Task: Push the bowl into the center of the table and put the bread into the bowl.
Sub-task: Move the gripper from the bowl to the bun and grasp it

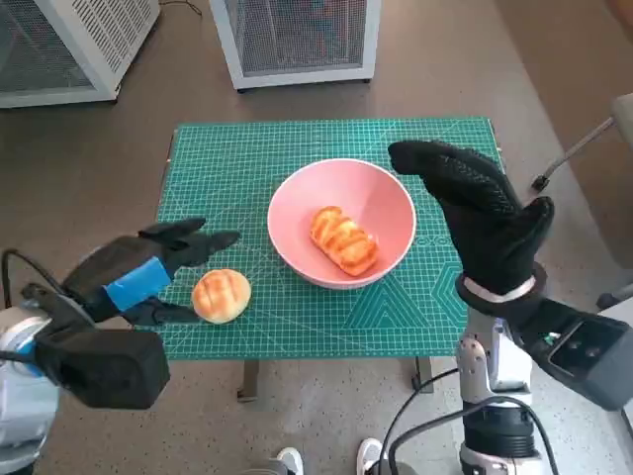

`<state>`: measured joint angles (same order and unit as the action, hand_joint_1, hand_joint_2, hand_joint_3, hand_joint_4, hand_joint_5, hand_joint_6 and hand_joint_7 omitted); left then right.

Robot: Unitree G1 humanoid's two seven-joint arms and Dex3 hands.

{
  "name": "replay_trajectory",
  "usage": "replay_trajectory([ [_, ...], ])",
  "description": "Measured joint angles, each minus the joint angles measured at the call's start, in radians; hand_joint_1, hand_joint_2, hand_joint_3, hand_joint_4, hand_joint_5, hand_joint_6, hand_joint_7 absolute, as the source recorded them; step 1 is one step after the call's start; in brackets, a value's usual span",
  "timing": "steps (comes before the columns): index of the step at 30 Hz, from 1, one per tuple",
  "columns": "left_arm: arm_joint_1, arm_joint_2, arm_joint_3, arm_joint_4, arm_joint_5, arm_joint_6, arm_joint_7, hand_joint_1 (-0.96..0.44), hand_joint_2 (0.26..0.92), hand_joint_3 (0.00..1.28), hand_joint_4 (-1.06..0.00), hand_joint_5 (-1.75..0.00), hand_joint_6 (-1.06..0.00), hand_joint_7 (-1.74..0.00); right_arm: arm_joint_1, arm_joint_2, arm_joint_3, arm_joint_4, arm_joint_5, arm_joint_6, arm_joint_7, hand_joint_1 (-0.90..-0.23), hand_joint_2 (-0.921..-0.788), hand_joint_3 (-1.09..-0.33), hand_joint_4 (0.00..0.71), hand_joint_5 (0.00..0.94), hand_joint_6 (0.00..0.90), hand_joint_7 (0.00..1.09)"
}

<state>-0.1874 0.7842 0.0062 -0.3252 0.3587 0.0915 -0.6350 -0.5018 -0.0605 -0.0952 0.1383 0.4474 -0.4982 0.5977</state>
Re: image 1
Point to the bare left robot hand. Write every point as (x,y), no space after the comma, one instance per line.
(123,262)

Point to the gloved right robot hand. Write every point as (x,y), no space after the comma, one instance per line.
(487,232)

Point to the round toy bread bun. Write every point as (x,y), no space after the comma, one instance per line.
(220,297)

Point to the oblong braided toy bread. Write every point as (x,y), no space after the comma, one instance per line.
(343,240)

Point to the pink bowl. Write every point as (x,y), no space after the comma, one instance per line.
(297,232)

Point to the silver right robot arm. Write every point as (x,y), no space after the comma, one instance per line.
(509,366)

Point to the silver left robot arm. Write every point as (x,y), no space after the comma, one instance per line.
(20,420)

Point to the metal table leg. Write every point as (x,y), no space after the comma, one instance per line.
(247,382)
(424,376)

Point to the white panel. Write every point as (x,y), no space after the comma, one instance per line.
(625,313)

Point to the beige office chair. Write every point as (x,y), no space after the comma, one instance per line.
(624,111)

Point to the green cutting mat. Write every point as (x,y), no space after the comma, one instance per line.
(316,326)

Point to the white mesh cabinet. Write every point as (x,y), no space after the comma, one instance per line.
(301,76)
(99,29)

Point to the white shoe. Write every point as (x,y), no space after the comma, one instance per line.
(291,461)
(368,457)

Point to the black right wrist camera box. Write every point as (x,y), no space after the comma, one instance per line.
(588,366)

